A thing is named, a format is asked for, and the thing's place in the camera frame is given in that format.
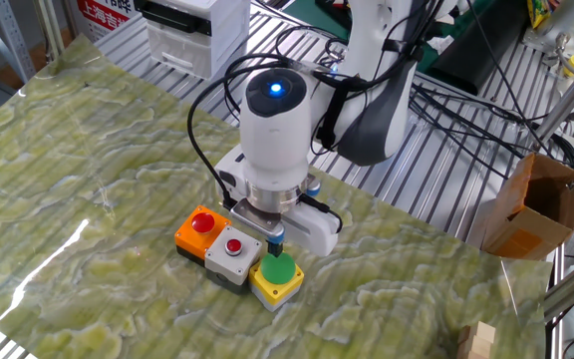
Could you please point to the white plastic storage box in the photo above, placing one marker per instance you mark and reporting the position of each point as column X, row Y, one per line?
column 192, row 50

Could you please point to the dark green cutting mat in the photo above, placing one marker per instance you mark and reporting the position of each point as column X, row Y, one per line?
column 317, row 12

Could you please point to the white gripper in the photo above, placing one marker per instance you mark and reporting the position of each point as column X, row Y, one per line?
column 317, row 229

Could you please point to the white metal pole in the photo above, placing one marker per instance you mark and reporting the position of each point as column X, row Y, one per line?
column 50, row 30

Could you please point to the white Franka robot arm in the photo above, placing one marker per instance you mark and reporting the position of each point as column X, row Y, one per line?
column 274, row 139

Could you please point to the green marble pattern mat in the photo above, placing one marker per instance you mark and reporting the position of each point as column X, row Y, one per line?
column 117, row 174

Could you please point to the white paper scrap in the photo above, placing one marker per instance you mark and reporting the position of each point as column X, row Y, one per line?
column 439, row 44

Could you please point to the brown cardboard box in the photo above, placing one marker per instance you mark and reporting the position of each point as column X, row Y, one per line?
column 516, row 234

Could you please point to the grey box small red button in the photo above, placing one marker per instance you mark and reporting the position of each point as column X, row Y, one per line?
column 227, row 264

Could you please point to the yellow box green button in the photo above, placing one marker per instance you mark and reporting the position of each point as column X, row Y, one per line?
column 277, row 279

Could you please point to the red white printed sign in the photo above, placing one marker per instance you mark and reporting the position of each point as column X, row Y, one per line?
column 102, row 15

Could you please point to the yellow green snack packet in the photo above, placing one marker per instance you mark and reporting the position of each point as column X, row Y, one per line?
column 538, row 10

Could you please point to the small wooden block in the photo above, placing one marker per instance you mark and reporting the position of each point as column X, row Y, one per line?
column 471, row 356
column 479, row 345
column 485, row 329

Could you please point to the silver depth camera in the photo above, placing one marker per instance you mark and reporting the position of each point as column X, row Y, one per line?
column 257, row 222

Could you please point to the orange box red mushroom button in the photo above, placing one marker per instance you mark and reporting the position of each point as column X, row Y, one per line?
column 192, row 237

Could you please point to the grey perforated shelf post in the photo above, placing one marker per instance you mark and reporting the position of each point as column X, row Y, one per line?
column 13, row 37

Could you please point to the black flat bag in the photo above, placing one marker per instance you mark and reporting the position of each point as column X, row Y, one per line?
column 476, row 50

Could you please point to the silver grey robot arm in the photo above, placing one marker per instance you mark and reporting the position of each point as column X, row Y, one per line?
column 571, row 15

